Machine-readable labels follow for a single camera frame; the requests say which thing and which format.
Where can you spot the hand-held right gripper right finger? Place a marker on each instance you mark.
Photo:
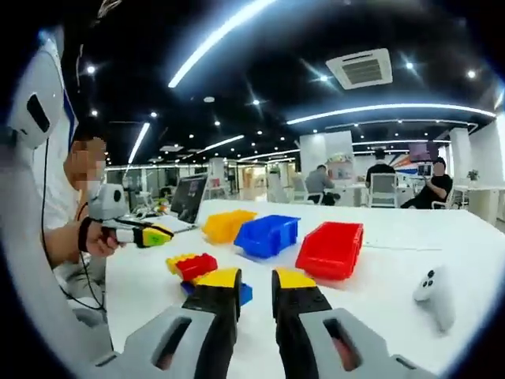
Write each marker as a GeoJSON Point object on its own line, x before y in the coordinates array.
{"type": "Point", "coordinates": [311, 339]}

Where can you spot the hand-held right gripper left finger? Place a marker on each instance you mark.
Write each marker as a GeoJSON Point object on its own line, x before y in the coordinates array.
{"type": "Point", "coordinates": [185, 339]}

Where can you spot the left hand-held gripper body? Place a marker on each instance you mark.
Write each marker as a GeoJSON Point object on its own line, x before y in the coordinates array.
{"type": "Point", "coordinates": [110, 201]}

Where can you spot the yellow toy block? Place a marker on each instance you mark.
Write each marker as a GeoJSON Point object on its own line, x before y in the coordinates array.
{"type": "Point", "coordinates": [173, 262]}

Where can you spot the red toy block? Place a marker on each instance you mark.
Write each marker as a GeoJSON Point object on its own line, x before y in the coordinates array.
{"type": "Point", "coordinates": [197, 266]}

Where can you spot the yellow plastic bin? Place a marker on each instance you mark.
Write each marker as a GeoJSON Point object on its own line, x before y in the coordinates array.
{"type": "Point", "coordinates": [227, 227]}

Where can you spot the blue toy block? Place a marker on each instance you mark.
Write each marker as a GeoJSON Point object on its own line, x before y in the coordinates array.
{"type": "Point", "coordinates": [246, 294]}

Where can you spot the red plastic bin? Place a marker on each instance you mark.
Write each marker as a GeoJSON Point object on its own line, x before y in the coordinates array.
{"type": "Point", "coordinates": [327, 252]}

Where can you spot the blue plastic bin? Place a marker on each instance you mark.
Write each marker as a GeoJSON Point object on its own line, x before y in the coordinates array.
{"type": "Point", "coordinates": [264, 237]}

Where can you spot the person's left hand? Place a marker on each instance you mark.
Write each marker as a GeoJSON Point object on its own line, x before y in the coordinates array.
{"type": "Point", "coordinates": [100, 242]}

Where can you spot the silver laptop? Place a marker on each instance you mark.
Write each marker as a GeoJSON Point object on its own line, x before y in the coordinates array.
{"type": "Point", "coordinates": [189, 199]}

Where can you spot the white worn device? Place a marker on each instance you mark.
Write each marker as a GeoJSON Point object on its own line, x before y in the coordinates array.
{"type": "Point", "coordinates": [37, 94]}

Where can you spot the white mesh office chair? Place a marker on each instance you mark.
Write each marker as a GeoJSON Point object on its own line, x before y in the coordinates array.
{"type": "Point", "coordinates": [383, 189]}

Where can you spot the white ceiling light strip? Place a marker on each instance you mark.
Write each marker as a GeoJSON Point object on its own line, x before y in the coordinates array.
{"type": "Point", "coordinates": [221, 37]}

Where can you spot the small potted plant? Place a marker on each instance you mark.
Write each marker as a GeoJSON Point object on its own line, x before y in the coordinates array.
{"type": "Point", "coordinates": [472, 175]}

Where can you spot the curved ceiling light strip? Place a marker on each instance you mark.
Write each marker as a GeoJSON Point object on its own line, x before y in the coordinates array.
{"type": "Point", "coordinates": [386, 108]}

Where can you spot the ceiling air conditioner vent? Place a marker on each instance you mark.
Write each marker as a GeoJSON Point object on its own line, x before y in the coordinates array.
{"type": "Point", "coordinates": [360, 69]}

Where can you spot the wall screen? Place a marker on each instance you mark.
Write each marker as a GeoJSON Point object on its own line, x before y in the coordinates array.
{"type": "Point", "coordinates": [423, 152]}

